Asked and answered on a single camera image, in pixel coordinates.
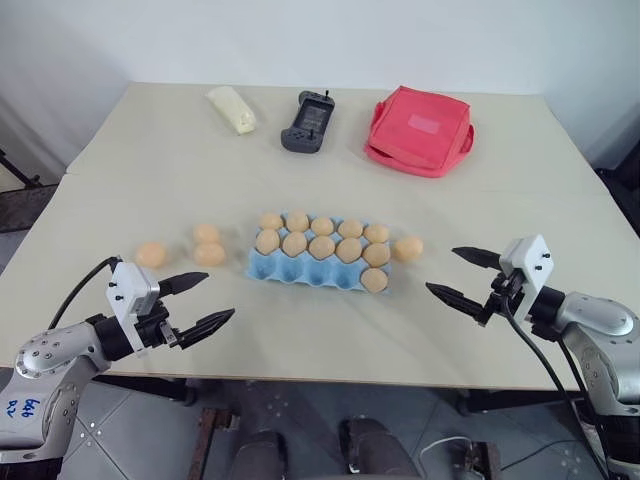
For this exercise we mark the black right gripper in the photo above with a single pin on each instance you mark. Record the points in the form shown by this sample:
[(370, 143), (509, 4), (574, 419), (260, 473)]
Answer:
[(502, 295)]

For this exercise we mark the cream plastic-wrapped bundle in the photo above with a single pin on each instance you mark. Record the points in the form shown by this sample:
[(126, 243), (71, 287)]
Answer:
[(232, 110)]

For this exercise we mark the black stand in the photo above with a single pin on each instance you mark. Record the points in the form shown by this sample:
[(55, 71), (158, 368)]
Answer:
[(17, 172)]

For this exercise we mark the black equipment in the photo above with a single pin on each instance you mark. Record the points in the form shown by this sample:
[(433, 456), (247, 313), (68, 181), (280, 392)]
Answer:
[(622, 175)]

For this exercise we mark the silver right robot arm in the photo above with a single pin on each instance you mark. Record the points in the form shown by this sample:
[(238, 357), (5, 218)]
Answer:
[(595, 330)]

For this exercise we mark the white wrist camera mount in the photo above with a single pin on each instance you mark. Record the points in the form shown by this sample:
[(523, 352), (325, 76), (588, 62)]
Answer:
[(527, 270), (131, 292)]

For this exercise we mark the dark rounded shape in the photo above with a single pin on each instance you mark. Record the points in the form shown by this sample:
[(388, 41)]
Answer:
[(375, 450), (260, 456)]

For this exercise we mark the red fabric bag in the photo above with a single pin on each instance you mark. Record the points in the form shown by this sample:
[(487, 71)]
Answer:
[(420, 131)]

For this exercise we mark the blue egg tray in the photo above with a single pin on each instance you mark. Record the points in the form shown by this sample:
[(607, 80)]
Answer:
[(305, 272)]

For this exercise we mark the tan egg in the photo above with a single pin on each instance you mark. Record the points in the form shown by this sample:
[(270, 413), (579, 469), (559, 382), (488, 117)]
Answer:
[(350, 228), (321, 247), (298, 220), (209, 254), (408, 248), (206, 233), (375, 253), (294, 243), (151, 254), (270, 220), (374, 280), (348, 249), (322, 226), (268, 240), (376, 233)]

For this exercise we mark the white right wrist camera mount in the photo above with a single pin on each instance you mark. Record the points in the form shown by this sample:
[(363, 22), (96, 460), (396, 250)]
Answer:
[(527, 270)]

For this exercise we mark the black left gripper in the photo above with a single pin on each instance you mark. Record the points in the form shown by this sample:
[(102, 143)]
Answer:
[(156, 330)]

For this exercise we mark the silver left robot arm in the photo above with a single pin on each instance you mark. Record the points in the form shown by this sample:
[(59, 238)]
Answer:
[(47, 360)]

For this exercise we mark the dark grey handheld game console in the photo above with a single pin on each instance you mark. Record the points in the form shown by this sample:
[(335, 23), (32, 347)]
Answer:
[(307, 121)]

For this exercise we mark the rusty metal bracket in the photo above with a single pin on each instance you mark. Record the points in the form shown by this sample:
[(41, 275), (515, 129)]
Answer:
[(216, 430)]

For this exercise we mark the black table frame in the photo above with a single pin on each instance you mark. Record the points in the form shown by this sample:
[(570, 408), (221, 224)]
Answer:
[(325, 392)]

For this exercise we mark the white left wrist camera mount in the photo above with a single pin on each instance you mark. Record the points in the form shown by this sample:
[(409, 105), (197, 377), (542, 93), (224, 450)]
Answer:
[(131, 292)]

